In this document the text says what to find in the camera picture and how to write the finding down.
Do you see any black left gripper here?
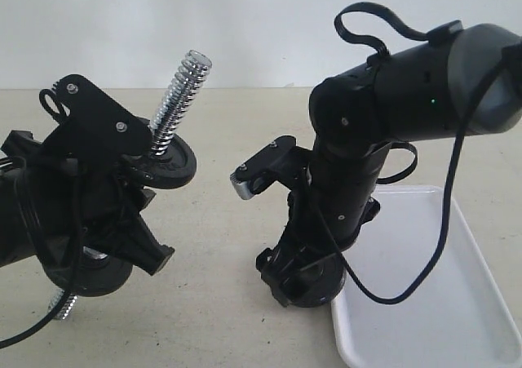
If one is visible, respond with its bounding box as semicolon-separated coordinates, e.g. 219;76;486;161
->
40;157;175;278

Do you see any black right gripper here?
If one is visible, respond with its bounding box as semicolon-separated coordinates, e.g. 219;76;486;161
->
255;171;379;308

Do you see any black weight plate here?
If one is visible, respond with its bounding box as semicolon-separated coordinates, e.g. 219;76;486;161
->
281;257;346;308

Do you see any chrome dumbbell bar with plates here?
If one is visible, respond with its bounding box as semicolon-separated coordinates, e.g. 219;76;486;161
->
54;50;212;320

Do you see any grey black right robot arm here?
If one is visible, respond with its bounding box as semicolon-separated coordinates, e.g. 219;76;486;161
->
243;24;521;308

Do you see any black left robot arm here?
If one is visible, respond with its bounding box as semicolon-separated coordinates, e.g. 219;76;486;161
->
1;130;175;277

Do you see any white rectangular plastic tray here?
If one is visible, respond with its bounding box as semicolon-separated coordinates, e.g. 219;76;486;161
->
331;185;521;367

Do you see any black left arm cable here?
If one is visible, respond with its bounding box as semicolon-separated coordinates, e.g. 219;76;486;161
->
0;155;135;343

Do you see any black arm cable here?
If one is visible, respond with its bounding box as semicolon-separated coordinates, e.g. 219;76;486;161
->
281;0;522;306
0;155;135;343

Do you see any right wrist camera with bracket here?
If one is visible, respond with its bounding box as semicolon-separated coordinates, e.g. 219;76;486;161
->
229;135;312;201

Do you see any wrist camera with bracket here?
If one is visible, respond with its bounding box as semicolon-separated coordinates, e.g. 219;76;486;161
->
40;74;152;166
229;135;312;201

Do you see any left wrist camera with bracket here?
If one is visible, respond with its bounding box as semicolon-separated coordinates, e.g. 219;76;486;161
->
40;74;152;166

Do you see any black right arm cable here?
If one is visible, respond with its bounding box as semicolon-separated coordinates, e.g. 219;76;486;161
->
281;0;522;306

